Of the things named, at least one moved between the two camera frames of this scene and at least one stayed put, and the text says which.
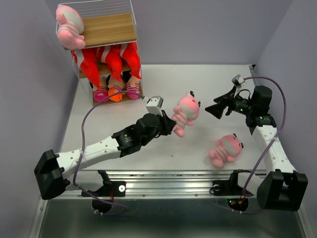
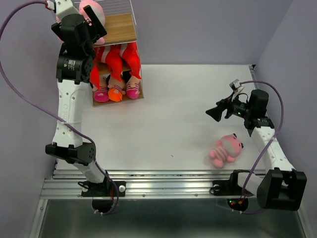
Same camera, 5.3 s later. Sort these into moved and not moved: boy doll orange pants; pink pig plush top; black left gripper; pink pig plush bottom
Moved: pink pig plush top; black left gripper
Not moved: boy doll orange pants; pink pig plush bottom
